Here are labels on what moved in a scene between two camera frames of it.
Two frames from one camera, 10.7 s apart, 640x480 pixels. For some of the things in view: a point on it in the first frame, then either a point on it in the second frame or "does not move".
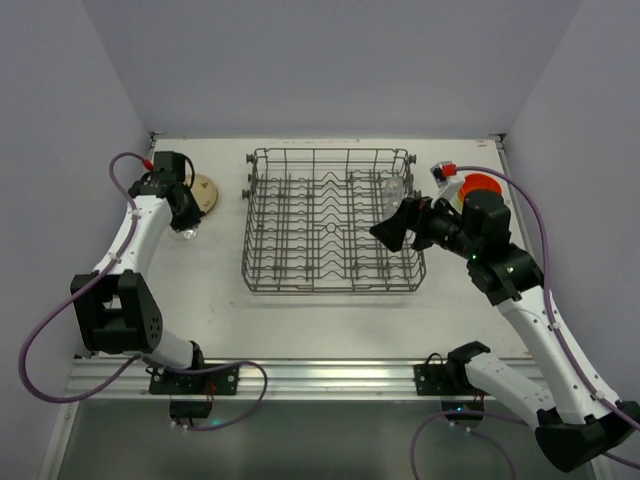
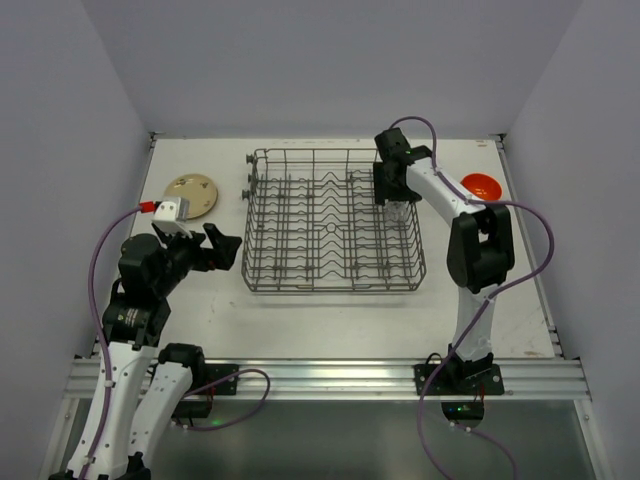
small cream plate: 205,192 does not move
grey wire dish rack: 310,217 does not move
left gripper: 187,215 to 197,245
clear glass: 390,204 does not move
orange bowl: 476,182 does not move
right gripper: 417,223 to 392,181
